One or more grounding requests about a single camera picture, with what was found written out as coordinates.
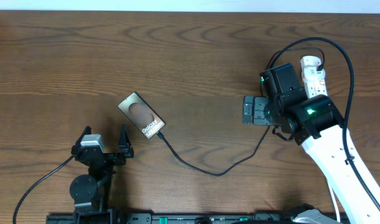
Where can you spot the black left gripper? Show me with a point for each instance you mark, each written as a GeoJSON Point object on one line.
{"type": "Point", "coordinates": [107, 157]}

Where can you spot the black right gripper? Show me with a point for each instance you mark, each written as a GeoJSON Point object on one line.
{"type": "Point", "coordinates": [259, 104]}

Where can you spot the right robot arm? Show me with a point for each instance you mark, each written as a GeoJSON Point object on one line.
{"type": "Point", "coordinates": [301, 108]}

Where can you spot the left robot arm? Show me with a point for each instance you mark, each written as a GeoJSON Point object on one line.
{"type": "Point", "coordinates": [91, 191]}

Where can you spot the white power strip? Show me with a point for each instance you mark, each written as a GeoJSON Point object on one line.
{"type": "Point", "coordinates": [313, 78]}

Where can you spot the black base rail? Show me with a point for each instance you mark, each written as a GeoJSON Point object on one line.
{"type": "Point", "coordinates": [303, 214]}

